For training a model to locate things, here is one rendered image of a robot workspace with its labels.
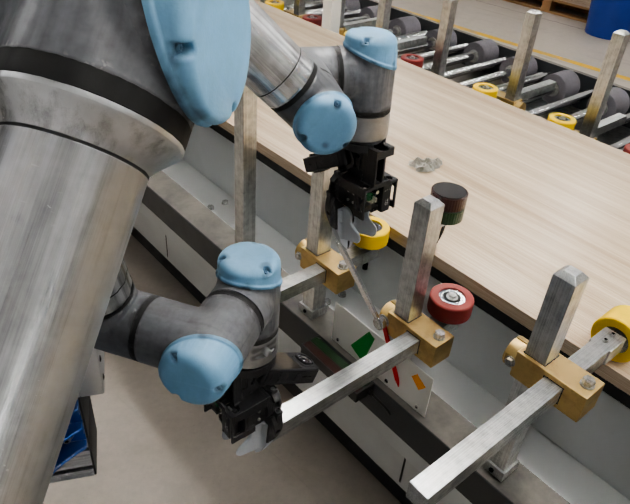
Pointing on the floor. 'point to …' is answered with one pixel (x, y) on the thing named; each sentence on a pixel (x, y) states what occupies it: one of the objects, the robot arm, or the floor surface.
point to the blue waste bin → (612, 17)
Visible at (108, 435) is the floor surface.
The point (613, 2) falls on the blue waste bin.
